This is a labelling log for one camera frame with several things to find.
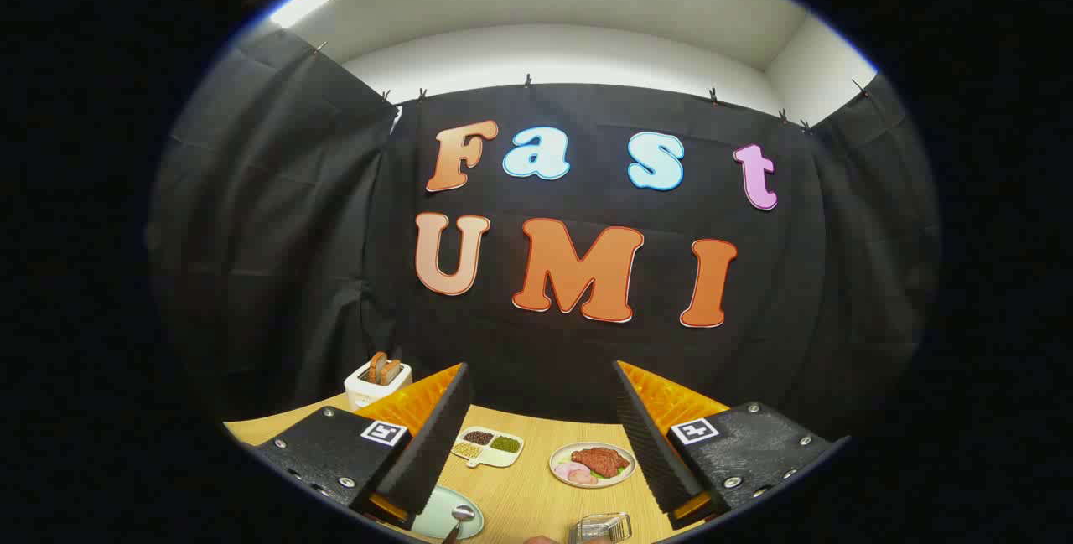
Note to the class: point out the white toaster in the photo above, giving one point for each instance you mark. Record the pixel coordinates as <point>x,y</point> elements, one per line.
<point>365,391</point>

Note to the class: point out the pile of yellow soybeans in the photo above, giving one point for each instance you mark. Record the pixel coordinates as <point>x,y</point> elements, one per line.
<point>466,449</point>

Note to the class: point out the light green round plate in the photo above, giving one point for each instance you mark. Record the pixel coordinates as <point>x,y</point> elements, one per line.
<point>434,517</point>

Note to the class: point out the long ceiling light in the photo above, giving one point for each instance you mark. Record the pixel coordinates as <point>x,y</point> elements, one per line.
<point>300,6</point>

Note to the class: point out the white divided dish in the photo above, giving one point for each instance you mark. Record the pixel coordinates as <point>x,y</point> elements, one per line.
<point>496,458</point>

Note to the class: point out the salmon pink ham slice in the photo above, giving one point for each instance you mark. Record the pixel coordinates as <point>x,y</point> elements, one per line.
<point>583,477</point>

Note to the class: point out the beige round dinner plate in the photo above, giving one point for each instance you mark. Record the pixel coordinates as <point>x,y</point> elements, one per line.
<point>560,456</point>

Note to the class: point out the brown toast slice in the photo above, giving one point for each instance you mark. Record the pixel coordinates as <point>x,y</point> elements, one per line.
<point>391,372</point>
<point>375,366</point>

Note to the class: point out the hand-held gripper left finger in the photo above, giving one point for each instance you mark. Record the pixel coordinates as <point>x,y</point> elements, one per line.
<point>436,443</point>

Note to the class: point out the pile of dark red beans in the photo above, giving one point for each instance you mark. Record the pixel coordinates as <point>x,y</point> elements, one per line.
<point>478,437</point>

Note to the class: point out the brown steak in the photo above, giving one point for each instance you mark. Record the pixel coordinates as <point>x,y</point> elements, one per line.
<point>599,460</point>

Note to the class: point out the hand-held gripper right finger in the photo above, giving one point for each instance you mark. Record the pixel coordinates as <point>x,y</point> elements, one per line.
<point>654,452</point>

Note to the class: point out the black backdrop cloth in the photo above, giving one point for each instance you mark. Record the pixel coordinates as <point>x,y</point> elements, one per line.
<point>335,234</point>

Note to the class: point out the pile of green beans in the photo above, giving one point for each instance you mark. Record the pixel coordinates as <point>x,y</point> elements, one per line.
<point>505,443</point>

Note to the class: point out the green lettuce leaf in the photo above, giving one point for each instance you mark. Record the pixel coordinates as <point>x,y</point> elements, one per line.
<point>617,471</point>

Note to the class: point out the pale pink ham slice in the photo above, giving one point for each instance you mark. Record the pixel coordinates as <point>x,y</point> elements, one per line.
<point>566,469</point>

